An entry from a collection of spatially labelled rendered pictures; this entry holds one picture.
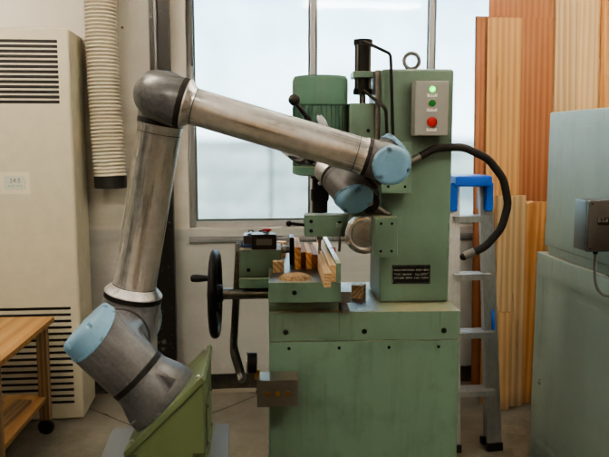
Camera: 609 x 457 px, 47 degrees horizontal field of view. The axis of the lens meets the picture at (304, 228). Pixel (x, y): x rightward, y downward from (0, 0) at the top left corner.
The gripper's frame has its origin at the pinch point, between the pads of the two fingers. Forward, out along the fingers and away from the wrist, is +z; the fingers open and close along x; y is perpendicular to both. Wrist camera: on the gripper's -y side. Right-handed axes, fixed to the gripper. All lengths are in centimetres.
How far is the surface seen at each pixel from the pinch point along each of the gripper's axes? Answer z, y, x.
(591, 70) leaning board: 75, -149, -143
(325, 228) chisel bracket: -4.9, -34.1, 11.0
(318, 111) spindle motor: 11.4, -7.4, -8.8
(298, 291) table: -27.0, -24.3, 27.9
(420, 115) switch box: -7.6, -16.2, -31.5
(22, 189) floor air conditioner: 124, -35, 111
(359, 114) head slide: 7.0, -14.6, -18.4
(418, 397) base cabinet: -55, -65, 19
